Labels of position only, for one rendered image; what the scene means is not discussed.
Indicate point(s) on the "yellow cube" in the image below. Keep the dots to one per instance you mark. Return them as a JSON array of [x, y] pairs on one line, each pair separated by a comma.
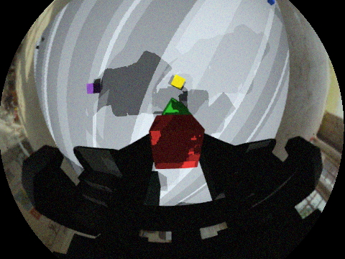
[[177, 82]]

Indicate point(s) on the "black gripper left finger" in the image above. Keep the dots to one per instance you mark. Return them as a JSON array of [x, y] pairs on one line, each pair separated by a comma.
[[132, 164]]

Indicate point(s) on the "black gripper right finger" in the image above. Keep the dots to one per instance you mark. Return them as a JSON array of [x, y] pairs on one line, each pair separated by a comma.
[[221, 161]]

